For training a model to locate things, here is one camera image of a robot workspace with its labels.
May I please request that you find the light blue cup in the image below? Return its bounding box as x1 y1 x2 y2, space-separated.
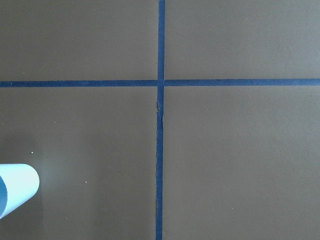
0 163 40 218

